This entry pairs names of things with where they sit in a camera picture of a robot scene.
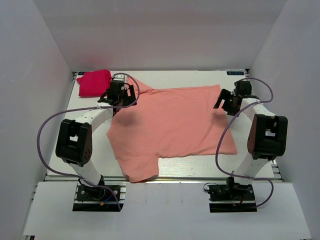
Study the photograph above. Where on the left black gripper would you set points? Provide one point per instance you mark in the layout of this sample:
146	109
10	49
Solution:
129	99

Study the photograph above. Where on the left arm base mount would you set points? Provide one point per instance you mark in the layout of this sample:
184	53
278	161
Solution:
100	200

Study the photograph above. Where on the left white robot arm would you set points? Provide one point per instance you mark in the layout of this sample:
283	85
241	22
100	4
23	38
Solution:
75	138

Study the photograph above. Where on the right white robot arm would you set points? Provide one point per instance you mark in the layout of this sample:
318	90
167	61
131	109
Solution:
267	137

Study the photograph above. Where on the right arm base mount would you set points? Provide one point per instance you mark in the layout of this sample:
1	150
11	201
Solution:
230	198

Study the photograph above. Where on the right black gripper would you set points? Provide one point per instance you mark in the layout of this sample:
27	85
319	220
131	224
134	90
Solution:
224	95

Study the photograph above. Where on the folded magenta t shirt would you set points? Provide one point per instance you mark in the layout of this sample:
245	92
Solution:
94	83

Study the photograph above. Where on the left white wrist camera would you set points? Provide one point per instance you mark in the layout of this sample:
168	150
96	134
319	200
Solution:
119	77

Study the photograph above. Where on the salmon pink t shirt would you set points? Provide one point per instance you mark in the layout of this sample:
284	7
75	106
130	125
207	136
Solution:
168	123

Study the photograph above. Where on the blue table label sticker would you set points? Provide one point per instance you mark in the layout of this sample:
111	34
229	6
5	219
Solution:
235	73

